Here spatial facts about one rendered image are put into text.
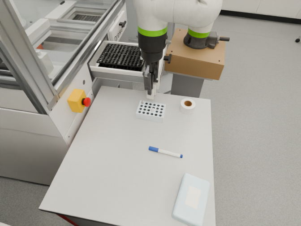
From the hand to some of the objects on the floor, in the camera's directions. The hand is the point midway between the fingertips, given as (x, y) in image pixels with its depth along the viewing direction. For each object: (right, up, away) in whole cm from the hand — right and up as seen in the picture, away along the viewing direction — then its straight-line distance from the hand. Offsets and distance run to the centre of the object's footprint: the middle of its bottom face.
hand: (151, 91), depth 78 cm
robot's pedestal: (+26, -23, +99) cm, 105 cm away
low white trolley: (-4, -70, +59) cm, 92 cm away
